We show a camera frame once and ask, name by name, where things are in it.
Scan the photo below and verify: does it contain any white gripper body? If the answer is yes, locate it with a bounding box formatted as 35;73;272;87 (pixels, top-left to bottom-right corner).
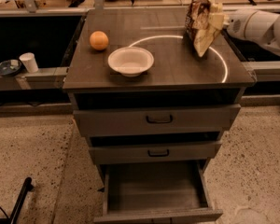
227;9;256;40

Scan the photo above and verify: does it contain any brown chip bag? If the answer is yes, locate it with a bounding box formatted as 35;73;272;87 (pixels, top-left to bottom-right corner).
185;0;227;57

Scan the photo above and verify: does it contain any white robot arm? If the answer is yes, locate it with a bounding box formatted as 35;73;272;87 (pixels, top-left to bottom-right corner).
227;9;280;57

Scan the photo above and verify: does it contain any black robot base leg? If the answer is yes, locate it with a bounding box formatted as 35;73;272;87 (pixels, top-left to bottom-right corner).
0;177;34;224

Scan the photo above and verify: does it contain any top grey drawer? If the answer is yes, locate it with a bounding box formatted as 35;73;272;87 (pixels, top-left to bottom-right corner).
74;105;241;137

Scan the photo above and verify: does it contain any grey drawer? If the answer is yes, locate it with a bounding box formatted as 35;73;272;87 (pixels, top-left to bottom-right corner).
90;141;222;164
94;161;223;224
74;105;241;137

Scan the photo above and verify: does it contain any grey drawer cabinet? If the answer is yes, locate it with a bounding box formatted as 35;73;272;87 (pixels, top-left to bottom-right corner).
62;7;257;224

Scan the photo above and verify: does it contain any middle grey drawer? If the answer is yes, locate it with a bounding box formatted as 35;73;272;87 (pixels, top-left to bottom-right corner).
90;141;222;164

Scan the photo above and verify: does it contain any bottom grey drawer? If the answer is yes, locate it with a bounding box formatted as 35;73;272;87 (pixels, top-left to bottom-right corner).
94;161;223;224

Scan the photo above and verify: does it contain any white paper bowl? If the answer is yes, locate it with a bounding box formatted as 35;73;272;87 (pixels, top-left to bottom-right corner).
108;47;154;77

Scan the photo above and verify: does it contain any orange fruit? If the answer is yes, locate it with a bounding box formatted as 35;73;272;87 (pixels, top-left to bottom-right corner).
90;31;109;50

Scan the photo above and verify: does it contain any white paper cup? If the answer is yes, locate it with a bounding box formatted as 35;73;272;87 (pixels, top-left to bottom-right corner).
19;52;38;73

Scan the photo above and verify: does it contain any dark round plate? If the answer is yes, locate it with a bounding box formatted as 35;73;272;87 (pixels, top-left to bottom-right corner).
0;60;21;77

